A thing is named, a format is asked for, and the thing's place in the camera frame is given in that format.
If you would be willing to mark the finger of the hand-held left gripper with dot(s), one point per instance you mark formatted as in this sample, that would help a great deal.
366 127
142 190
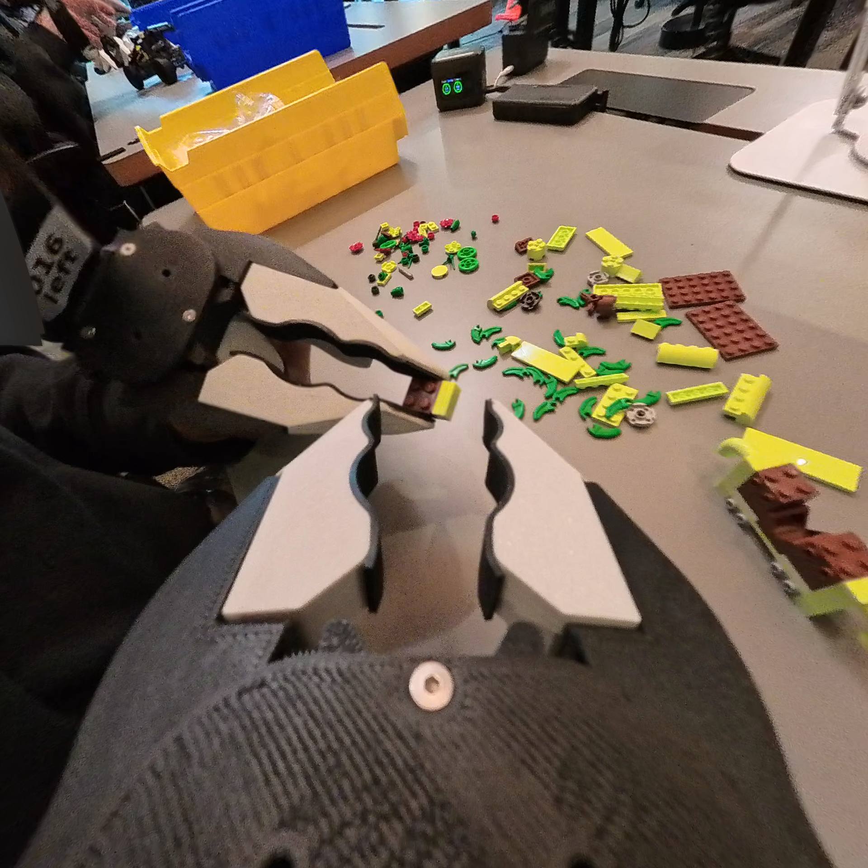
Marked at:
305 410
325 305

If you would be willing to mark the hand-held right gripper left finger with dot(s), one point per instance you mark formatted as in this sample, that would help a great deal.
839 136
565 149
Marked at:
305 536

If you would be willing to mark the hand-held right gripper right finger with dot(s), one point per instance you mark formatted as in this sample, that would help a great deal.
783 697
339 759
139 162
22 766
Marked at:
563 542

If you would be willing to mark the small brown toy brick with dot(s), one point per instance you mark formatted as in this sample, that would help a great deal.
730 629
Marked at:
422 397

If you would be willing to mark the person's left forearm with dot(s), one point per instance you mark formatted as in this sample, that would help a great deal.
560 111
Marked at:
81 407

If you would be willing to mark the person's left hand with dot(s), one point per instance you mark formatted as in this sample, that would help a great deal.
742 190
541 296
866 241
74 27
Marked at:
296 361

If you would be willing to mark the scattered green leaf pieces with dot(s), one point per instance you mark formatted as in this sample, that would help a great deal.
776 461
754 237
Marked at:
600 431

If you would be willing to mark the yellow plastic bin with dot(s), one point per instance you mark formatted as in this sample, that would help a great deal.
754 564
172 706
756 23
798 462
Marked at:
285 169

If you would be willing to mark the pile of tiny flower pieces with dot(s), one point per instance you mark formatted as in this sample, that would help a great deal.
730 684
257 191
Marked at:
468 261

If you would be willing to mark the dark brown round piece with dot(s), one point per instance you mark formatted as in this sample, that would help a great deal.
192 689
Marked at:
532 300

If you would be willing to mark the clear plastic bag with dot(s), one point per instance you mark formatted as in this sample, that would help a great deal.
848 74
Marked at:
258 103

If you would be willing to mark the scattered lime bricks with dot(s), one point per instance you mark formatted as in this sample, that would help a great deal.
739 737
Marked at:
685 354

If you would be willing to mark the lime and brown brick model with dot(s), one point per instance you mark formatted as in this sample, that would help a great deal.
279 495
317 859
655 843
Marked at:
800 536

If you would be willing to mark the brown trunk-shaped brick piece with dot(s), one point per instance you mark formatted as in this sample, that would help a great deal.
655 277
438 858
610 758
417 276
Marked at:
600 305

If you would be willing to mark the black and white toy car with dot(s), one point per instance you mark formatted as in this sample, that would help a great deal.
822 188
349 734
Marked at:
146 58

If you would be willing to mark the brown studded plate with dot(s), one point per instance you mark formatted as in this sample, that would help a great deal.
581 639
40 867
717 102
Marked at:
702 288
731 330

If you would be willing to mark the black device with green display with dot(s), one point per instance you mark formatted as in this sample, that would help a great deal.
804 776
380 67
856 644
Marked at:
458 68

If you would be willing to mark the blue plastic bin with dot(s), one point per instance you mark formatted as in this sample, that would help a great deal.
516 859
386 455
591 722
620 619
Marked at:
258 34

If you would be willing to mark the flat black box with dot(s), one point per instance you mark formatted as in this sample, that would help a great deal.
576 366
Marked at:
542 103

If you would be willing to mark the black power bank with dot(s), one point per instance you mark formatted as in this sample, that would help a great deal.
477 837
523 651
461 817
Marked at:
522 51

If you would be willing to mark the dark grey desk mat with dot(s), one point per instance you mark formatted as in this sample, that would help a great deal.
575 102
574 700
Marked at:
664 95

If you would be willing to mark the white monitor stand base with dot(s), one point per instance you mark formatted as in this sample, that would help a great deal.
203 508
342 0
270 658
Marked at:
793 156

